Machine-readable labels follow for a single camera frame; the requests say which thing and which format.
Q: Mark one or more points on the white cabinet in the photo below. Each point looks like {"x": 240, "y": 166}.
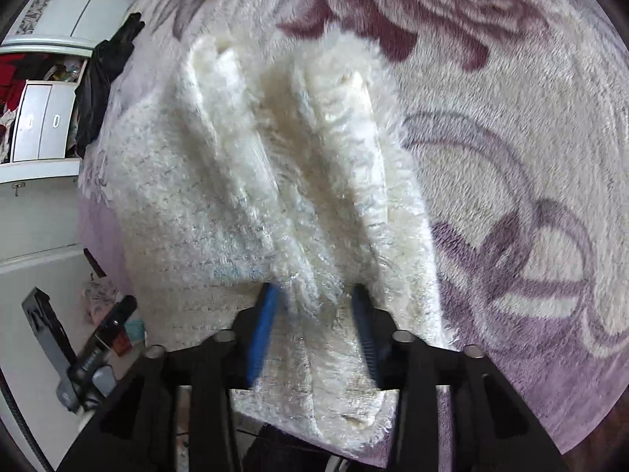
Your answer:
{"x": 39, "y": 206}

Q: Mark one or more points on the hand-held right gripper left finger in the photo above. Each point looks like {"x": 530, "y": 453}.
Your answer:
{"x": 263, "y": 334}

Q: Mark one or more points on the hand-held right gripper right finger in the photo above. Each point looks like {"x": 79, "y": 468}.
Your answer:
{"x": 366, "y": 335}

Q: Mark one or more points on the black cloth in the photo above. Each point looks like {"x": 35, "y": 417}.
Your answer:
{"x": 96, "y": 93}

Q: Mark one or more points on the dark cloth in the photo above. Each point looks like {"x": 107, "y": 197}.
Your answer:
{"x": 275, "y": 452}

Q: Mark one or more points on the pink patterned bag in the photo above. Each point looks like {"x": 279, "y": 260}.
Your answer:
{"x": 100, "y": 300}

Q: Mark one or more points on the white fluffy sweater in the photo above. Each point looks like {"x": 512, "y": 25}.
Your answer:
{"x": 206, "y": 206}

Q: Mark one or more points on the white drawer unit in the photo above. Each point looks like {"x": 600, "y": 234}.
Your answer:
{"x": 37, "y": 123}

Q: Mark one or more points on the red clothes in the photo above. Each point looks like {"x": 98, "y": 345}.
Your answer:
{"x": 14, "y": 78}

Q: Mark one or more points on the purple floral blanket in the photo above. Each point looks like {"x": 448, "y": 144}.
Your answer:
{"x": 516, "y": 157}

